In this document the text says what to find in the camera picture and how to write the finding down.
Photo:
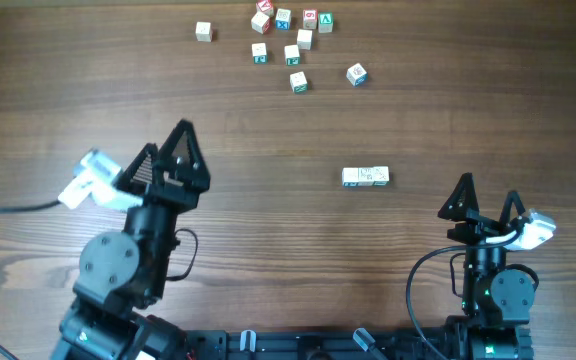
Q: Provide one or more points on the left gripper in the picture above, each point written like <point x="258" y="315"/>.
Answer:
<point x="169" y="192"/>

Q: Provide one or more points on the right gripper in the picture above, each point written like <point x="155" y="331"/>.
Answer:
<point x="483" y="235"/>

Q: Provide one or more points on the green Z letter block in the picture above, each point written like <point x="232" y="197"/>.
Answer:
<point x="381" y="175"/>

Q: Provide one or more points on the red M letter block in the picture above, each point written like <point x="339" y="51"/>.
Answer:
<point x="365" y="176"/>

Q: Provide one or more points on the blue edged wooden block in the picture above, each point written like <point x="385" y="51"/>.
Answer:
<point x="350" y="177"/>

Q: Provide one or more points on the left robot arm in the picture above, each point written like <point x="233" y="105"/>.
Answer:
<point x="124" y="272"/>

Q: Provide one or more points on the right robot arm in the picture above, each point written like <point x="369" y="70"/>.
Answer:
<point x="496" y="296"/>

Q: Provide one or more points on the plain wooden block far left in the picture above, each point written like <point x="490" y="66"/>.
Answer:
<point x="204" y="31"/>

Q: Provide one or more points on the plain wooden block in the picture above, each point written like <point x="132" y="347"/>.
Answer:
<point x="204" y="31"/>
<point x="304" y="39"/>

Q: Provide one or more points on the green edged block left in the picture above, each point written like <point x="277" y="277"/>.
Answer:
<point x="259" y="53"/>

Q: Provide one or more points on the green edged block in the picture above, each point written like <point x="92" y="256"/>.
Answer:
<point x="292" y="55"/>
<point x="259" y="53"/>
<point x="298" y="82"/>

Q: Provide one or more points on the green edged block lower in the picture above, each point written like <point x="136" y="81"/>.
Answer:
<point x="298" y="82"/>

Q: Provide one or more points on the green edged block middle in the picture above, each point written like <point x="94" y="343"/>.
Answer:
<point x="292" y="55"/>

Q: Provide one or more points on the red edged wooden block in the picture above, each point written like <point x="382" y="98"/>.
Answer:
<point x="260" y="22"/>

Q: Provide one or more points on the blue D letter block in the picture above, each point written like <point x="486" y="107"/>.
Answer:
<point x="356" y="74"/>

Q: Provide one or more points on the plain wooden block centre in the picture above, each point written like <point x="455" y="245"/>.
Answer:
<point x="304" y="39"/>

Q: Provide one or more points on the red letter block top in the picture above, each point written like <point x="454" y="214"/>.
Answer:
<point x="266" y="7"/>

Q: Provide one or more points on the blue X letter block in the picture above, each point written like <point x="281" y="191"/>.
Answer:
<point x="283" y="19"/>

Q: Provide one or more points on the red number 6 block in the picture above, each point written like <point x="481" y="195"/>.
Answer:
<point x="310" y="19"/>

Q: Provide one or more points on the green letter A block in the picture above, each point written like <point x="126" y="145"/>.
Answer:
<point x="325" y="22"/>

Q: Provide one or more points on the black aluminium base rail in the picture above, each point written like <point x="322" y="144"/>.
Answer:
<point x="398" y="345"/>

